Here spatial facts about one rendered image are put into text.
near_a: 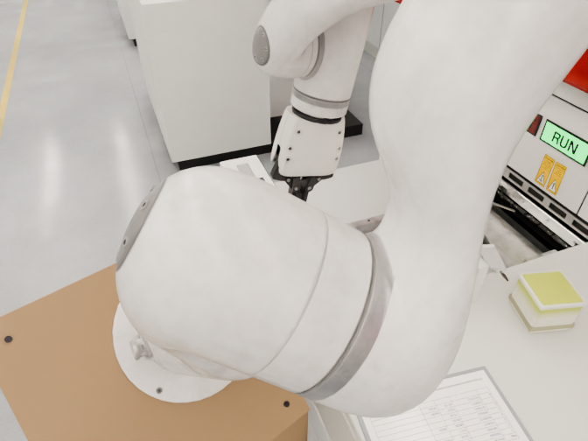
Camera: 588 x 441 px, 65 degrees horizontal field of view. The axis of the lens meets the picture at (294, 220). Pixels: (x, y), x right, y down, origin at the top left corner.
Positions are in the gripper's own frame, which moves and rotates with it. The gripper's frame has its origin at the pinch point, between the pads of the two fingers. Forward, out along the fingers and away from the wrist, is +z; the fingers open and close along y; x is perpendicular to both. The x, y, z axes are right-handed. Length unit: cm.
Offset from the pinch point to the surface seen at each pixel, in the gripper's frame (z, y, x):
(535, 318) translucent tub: 4.9, -29.7, 28.3
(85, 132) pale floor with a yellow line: 119, 29, -265
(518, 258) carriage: 13, -51, 8
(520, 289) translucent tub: 3.8, -30.8, 23.3
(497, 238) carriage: 13, -52, 1
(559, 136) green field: -11, -57, -1
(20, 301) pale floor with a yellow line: 126, 61, -113
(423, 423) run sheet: 13.2, -7.2, 35.0
